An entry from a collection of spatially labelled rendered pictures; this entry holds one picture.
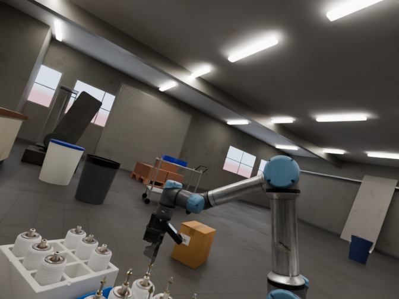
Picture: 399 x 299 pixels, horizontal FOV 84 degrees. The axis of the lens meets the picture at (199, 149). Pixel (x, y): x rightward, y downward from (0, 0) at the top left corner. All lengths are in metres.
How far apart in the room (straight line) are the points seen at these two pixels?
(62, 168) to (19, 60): 4.74
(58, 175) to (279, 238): 3.24
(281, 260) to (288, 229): 0.10
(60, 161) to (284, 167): 3.20
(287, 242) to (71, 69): 8.43
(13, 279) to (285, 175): 1.14
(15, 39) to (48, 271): 7.27
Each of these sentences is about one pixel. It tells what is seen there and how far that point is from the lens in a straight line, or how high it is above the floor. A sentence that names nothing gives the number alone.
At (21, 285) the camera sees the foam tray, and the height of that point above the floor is 0.15.
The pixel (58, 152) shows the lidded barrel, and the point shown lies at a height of 0.43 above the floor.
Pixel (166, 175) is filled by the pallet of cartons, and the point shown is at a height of 0.36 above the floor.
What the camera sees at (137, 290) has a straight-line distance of 1.11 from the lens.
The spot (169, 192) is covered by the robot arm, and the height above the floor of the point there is 0.66.
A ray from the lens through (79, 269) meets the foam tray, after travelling 1.35.
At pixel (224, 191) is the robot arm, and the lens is 1.01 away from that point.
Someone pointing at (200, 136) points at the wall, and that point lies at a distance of 9.91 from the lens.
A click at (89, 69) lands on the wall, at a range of 8.81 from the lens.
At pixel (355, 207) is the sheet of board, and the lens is 11.23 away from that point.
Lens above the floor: 0.78
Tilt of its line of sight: 5 degrees up
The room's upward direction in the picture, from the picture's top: 18 degrees clockwise
